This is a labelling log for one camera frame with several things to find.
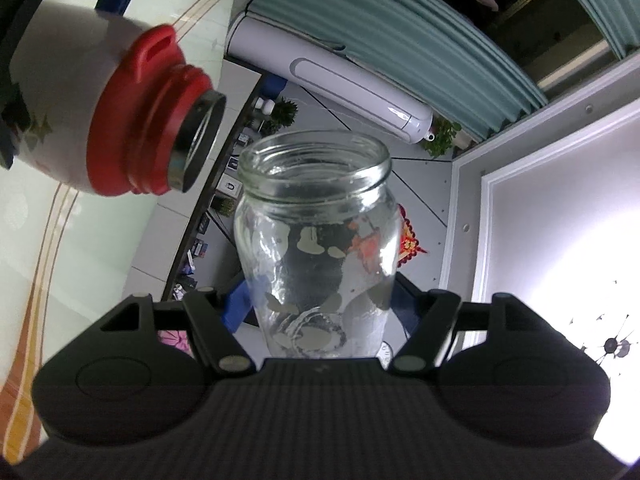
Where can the small green potted plant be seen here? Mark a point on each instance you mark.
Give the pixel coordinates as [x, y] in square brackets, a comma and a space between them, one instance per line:
[286, 112]

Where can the dark window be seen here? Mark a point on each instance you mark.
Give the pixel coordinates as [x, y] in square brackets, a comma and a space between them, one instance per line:
[540, 15]

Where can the red hanging knot decoration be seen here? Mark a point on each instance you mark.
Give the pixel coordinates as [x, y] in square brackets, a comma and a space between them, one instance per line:
[411, 240]

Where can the dark display shelf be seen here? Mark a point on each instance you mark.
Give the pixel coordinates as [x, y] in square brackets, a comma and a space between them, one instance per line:
[220, 170]

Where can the teal pleated curtain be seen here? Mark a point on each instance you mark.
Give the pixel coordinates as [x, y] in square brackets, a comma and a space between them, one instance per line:
[595, 5]
[400, 35]

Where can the black wall clock decoration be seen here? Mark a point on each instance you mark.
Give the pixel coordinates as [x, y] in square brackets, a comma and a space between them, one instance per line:
[612, 345]

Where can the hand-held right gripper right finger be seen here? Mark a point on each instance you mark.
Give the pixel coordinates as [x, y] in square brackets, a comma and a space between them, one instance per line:
[406, 305]

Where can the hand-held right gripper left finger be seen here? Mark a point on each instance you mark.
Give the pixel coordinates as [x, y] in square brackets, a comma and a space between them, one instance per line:
[239, 307]

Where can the white thermos bottle red collar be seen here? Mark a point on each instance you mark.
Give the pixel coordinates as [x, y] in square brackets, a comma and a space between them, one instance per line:
[75, 90]

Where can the white standing air conditioner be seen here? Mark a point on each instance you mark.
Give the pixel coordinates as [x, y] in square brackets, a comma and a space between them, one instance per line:
[320, 72]

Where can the clear glass jar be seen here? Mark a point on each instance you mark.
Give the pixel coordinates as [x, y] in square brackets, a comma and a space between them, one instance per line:
[320, 240]

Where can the pink floral cloth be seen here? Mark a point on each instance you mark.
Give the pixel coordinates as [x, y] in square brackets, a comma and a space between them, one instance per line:
[175, 342]

